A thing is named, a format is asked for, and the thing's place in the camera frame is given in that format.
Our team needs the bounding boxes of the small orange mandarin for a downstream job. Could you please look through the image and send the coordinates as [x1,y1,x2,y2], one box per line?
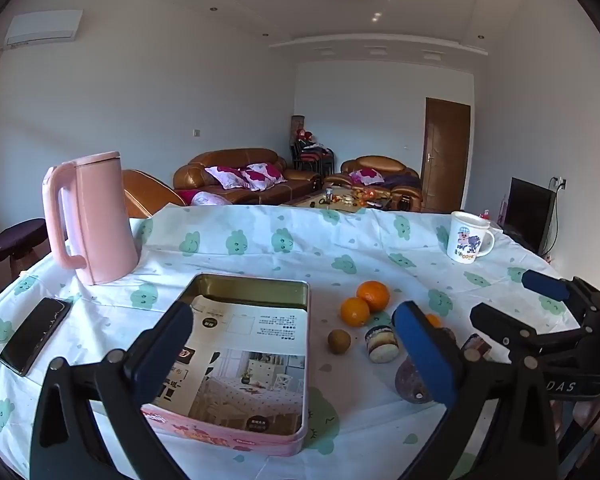
[426,314,443,328]

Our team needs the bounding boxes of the purple passion fruit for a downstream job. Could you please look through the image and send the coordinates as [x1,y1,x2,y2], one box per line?
[394,356,432,404]

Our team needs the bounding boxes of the layered cake piece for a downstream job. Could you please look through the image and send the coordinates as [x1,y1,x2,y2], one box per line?
[364,325,400,364]

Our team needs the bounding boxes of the brown kiwi fruit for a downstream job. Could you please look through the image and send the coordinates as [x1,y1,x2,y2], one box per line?
[327,330,351,356]

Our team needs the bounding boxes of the dark dried date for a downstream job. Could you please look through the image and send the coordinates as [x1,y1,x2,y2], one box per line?
[460,334,492,362]

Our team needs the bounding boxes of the black television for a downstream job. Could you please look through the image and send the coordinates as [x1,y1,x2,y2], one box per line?
[503,178,556,256]

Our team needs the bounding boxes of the white cartoon mug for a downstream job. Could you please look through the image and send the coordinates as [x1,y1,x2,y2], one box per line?
[446,211,495,264]

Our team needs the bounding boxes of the black smartphone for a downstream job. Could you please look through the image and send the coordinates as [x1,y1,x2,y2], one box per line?
[0,298,72,376]

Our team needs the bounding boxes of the white tablecloth green clouds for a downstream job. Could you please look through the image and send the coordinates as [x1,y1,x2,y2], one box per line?
[0,206,576,479]

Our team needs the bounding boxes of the pink metal tin box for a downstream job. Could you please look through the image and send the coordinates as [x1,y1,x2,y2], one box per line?
[142,274,310,456]

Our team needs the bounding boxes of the printed paper sheet in tin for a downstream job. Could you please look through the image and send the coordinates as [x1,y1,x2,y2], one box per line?
[155,296,308,436]

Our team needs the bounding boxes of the brown leather armchair far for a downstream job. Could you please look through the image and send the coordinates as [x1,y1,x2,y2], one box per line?
[324,155,424,212]

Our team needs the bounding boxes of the pink electric kettle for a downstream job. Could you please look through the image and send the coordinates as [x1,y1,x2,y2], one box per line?
[42,152,140,286]

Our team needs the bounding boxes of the purple round stool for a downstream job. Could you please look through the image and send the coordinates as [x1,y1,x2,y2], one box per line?
[0,218,48,281]

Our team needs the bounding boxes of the brown wooden door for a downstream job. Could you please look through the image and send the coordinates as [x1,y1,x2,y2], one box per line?
[422,98,471,214]

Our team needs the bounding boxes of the cluttered coffee table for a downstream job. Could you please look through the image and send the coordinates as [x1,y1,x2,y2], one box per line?
[287,186,393,212]

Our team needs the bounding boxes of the pink cushion on armchair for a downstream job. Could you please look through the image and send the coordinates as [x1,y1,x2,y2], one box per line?
[349,167,385,186]

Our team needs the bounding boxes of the brown leather chair near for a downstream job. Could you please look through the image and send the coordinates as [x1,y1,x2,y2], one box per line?
[122,169,186,219]

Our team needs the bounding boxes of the stacked black red chairs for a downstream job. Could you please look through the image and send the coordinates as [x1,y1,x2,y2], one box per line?
[290,128,335,177]

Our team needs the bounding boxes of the brown leather long sofa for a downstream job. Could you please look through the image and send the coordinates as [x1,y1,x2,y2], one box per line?
[173,148,322,205]

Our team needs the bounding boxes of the pink floral cushion right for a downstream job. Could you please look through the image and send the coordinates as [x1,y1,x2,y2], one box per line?
[240,162,286,192]

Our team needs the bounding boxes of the pink floral cushion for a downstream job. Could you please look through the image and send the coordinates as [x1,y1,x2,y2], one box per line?
[204,166,249,190]
[240,162,286,192]

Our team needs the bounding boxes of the pink floral cushion left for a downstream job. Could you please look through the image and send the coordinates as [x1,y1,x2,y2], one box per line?
[204,166,249,190]

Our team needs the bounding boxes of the white air conditioner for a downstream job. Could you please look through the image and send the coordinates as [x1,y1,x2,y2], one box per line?
[4,10,83,47]

